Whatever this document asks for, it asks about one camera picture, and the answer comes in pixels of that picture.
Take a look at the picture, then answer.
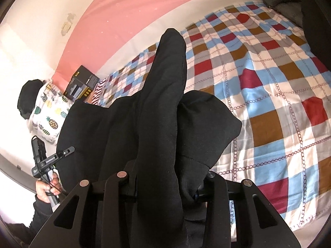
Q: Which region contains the large black coat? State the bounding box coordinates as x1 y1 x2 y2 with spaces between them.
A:
56 29 242 247

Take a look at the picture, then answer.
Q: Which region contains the pineapple print pillow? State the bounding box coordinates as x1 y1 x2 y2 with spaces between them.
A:
28 80 73 145

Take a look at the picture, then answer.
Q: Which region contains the person's left hand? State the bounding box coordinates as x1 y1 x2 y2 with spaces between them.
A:
35 172 62 203

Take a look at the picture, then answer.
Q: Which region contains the black round cushion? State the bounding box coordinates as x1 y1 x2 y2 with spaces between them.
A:
17 79 46 120

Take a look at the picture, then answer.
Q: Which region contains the dark padded jacket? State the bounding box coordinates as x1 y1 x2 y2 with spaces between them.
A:
301 0 330 69

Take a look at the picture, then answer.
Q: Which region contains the black sleeve left forearm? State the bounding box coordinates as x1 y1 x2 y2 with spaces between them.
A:
5 195 53 247

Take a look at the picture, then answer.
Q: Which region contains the black product box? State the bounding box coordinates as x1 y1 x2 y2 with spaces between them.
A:
64 66 100 101

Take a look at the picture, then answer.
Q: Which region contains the red white striped cloth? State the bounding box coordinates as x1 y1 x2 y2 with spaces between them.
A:
90 77 109 106

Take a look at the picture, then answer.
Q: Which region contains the checkered bed sheet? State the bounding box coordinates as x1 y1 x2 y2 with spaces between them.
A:
85 0 331 241

